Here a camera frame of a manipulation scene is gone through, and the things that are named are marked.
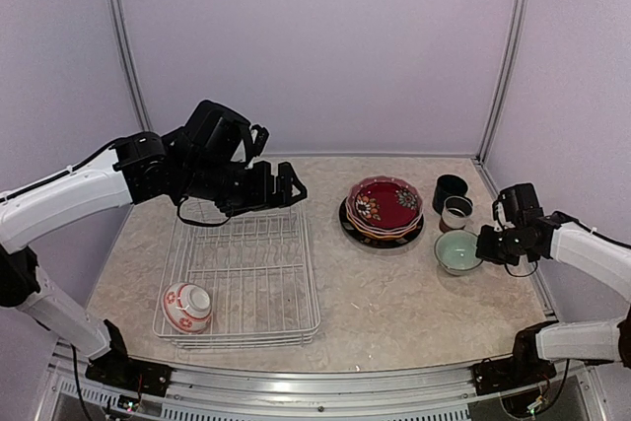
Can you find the light pink plate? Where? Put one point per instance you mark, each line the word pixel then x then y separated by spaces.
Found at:
pixel 343 216

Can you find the dark pink dotted plate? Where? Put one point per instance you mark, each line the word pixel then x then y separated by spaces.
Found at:
pixel 352 194

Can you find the brown cup white base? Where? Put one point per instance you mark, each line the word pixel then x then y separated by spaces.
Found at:
pixel 456 213

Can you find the red patterned white bowl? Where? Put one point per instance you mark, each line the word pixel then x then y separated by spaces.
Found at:
pixel 187 307

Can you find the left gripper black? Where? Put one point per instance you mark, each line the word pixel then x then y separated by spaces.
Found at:
pixel 264 196

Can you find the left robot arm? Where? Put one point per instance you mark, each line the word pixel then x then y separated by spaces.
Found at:
pixel 213 157

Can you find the right aluminium corner post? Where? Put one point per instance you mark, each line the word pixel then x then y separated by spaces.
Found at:
pixel 509 58

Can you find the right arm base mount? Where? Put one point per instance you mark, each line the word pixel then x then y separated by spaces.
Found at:
pixel 493 376

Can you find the aluminium front rail frame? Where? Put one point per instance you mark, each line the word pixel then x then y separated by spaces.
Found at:
pixel 204 393

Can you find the white wire dish rack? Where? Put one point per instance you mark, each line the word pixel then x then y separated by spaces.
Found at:
pixel 258 271

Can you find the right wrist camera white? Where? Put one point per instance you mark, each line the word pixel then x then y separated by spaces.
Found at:
pixel 498 215

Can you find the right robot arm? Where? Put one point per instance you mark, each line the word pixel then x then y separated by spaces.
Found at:
pixel 523 229

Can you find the left aluminium corner post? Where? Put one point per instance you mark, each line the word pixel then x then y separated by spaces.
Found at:
pixel 127 63

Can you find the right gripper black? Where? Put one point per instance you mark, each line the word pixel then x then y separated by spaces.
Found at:
pixel 486 252

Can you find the aluminium corner post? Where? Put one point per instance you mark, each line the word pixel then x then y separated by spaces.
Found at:
pixel 509 58
pixel 127 63

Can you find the black striped rim plate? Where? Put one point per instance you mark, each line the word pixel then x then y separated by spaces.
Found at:
pixel 343 206

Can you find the dark green mug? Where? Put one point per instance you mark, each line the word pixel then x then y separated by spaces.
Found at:
pixel 447 186

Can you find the yellow polka dot plate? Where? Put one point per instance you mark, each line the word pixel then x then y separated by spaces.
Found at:
pixel 409 237

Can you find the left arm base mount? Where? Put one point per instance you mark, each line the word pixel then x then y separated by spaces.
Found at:
pixel 140 376

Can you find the light green ceramic bowl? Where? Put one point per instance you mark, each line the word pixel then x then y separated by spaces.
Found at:
pixel 455 252

